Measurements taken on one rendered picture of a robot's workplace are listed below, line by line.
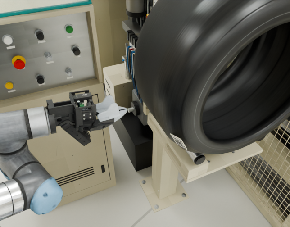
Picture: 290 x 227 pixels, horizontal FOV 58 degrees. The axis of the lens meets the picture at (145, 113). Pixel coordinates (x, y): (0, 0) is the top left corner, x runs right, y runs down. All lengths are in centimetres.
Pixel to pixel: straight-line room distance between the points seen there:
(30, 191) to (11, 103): 73
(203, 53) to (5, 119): 47
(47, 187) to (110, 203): 129
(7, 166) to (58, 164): 90
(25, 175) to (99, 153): 100
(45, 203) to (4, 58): 74
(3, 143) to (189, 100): 45
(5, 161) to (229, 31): 60
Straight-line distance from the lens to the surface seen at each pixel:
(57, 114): 67
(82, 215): 189
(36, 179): 65
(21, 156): 71
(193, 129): 74
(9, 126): 67
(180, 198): 191
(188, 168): 98
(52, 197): 65
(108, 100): 73
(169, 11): 73
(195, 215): 187
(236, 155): 115
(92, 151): 160
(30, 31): 119
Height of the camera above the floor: 165
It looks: 42 degrees down
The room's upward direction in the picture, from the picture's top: straight up
